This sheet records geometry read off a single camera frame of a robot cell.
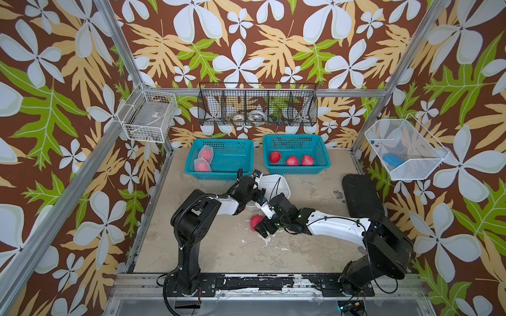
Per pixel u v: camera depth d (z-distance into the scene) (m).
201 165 1.02
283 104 0.97
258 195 0.88
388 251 0.44
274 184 1.08
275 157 1.11
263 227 0.75
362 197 0.93
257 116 0.96
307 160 1.08
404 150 0.83
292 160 1.07
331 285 0.73
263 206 0.76
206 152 1.08
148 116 0.86
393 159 0.80
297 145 1.19
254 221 0.84
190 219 0.53
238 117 0.96
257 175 0.86
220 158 1.16
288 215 0.66
